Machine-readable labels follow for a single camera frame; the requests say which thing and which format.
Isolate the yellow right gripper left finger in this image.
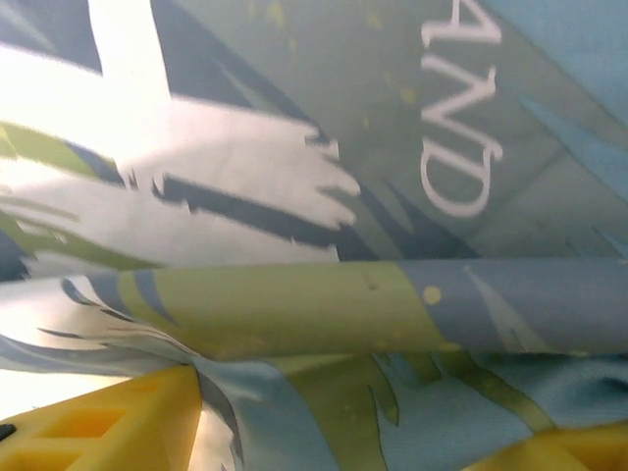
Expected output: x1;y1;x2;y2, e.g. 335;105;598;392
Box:
0;365;203;471

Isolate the light blue t-shirt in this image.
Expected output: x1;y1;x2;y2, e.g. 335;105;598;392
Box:
0;0;628;471

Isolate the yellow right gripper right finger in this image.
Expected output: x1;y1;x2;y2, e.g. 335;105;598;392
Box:
463;425;628;471

